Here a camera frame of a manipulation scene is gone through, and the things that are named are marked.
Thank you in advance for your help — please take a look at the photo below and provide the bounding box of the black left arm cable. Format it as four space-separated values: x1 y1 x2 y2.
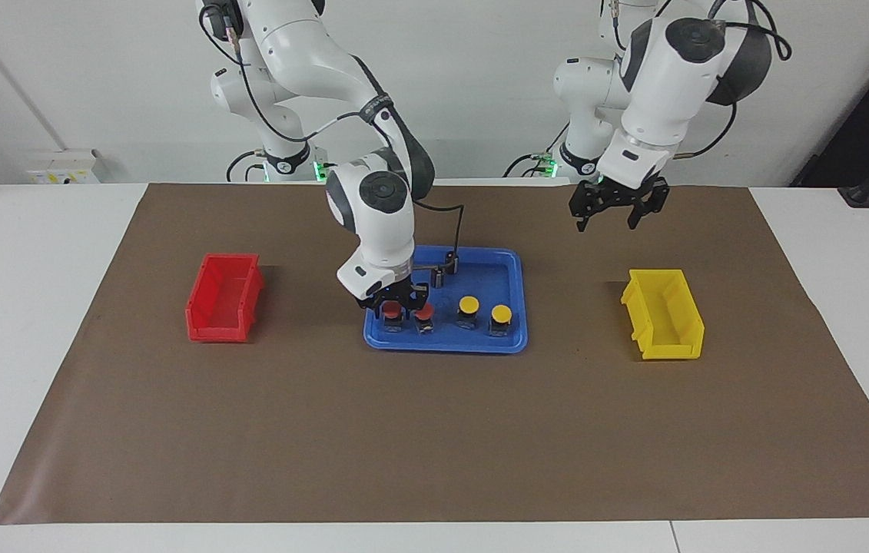
672 0 793 159

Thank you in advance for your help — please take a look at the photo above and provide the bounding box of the brown table mat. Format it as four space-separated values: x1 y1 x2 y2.
0 183 869 525

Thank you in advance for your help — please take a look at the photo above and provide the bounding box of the black base cable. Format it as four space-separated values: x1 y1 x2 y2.
502 123 569 179
225 150 270 183

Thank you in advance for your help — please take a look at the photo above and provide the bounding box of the white wall power strip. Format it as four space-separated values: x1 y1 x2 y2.
25 150 101 185

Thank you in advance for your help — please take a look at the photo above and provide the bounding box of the yellow plastic bin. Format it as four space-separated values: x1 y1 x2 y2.
620 269 705 361

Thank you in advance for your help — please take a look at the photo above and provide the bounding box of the red plastic bin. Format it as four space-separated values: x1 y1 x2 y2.
185 253 266 343

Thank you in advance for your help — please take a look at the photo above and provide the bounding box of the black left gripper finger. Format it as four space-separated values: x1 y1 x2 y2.
628 180 671 231
569 183 602 233

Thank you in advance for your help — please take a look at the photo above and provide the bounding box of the blue plastic tray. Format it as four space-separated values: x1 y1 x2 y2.
363 244 529 354

